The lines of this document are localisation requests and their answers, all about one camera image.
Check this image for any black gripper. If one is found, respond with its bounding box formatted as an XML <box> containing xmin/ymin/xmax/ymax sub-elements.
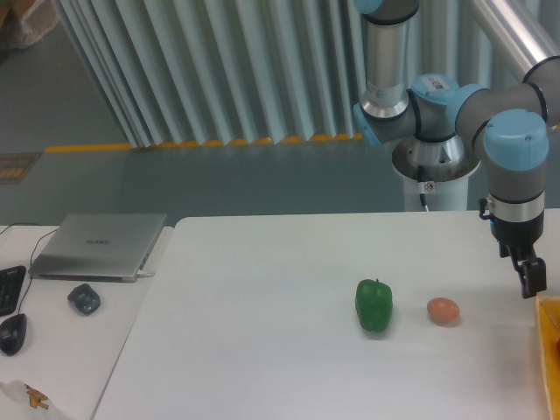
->
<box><xmin>479</xmin><ymin>198</ymin><xmax>547</xmax><ymax>298</ymax></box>

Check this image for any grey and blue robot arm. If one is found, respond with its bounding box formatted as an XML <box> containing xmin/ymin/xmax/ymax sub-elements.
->
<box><xmin>353</xmin><ymin>1</ymin><xmax>559</xmax><ymax>298</ymax></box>

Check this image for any green bell pepper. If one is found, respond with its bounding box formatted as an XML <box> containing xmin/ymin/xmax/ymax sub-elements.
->
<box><xmin>354</xmin><ymin>279</ymin><xmax>393</xmax><ymax>333</ymax></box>

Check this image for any yellow tray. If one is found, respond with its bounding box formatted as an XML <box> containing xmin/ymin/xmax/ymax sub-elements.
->
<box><xmin>535</xmin><ymin>296</ymin><xmax>559</xmax><ymax>419</ymax></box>

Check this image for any brown egg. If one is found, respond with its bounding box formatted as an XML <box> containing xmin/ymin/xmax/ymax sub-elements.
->
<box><xmin>426</xmin><ymin>297</ymin><xmax>460</xmax><ymax>325</ymax></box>

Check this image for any silver closed laptop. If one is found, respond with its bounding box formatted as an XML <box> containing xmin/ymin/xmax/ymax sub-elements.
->
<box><xmin>29</xmin><ymin>213</ymin><xmax>166</xmax><ymax>282</ymax></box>

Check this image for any dark grey earbuds case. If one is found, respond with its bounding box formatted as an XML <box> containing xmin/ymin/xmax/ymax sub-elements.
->
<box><xmin>67</xmin><ymin>283</ymin><xmax>102</xmax><ymax>316</ymax></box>

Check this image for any black keyboard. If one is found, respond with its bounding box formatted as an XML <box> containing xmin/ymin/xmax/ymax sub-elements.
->
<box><xmin>0</xmin><ymin>265</ymin><xmax>26</xmax><ymax>317</ymax></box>

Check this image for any black computer mouse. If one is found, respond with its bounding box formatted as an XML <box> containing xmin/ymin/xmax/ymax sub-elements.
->
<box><xmin>0</xmin><ymin>313</ymin><xmax>28</xmax><ymax>356</ymax></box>

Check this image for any white bag with orange print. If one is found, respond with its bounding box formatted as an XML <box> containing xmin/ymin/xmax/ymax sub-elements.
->
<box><xmin>1</xmin><ymin>380</ymin><xmax>70</xmax><ymax>420</ymax></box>

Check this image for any cardboard box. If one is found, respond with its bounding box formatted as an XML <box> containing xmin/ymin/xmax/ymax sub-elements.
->
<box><xmin>1</xmin><ymin>0</ymin><xmax>60</xmax><ymax>52</ymax></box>

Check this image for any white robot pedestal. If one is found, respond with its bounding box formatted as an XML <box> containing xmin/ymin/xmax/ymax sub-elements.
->
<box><xmin>392</xmin><ymin>136</ymin><xmax>480</xmax><ymax>212</ymax></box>

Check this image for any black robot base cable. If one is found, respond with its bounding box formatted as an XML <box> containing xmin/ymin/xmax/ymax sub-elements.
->
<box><xmin>416</xmin><ymin>164</ymin><xmax>431</xmax><ymax>213</ymax></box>

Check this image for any black laptop cable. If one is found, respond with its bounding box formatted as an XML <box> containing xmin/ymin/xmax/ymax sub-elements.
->
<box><xmin>28</xmin><ymin>227</ymin><xmax>60</xmax><ymax>268</ymax></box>

